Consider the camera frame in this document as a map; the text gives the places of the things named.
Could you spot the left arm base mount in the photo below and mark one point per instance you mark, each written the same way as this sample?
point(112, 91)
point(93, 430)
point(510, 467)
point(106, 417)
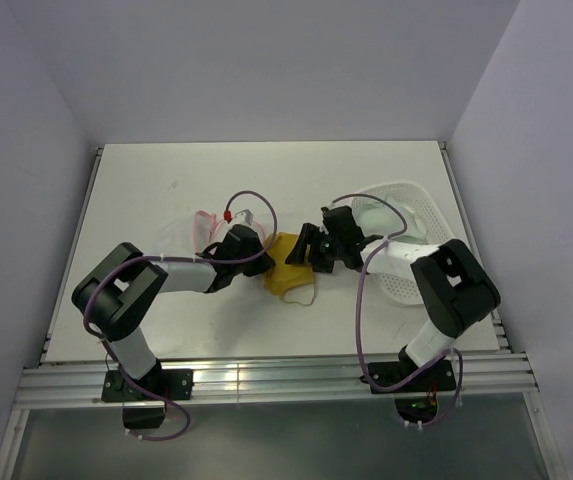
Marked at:
point(145, 402)

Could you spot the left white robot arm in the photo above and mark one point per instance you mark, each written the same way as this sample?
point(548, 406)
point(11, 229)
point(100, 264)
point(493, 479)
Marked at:
point(115, 296)

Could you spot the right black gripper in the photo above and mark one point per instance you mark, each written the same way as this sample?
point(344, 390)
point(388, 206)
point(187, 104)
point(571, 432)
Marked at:
point(309, 234)

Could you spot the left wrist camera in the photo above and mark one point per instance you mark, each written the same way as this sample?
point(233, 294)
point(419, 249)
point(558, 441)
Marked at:
point(243, 217)

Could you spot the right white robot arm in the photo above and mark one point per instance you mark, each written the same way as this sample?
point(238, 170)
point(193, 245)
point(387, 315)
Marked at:
point(455, 290)

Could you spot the aluminium frame rail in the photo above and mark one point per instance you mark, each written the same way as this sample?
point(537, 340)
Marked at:
point(259, 381)

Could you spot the yellow bra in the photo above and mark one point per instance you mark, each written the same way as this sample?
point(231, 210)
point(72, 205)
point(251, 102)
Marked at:
point(291, 284)

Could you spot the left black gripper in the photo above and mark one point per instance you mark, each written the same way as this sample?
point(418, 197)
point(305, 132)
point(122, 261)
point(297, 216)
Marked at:
point(261, 266)

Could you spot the white plastic basket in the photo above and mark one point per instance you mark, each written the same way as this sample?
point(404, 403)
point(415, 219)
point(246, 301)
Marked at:
point(426, 226)

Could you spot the white mesh laundry bag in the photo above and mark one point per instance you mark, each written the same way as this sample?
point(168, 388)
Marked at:
point(188, 236)

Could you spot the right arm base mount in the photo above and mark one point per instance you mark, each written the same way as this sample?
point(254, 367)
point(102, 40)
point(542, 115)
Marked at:
point(423, 405)

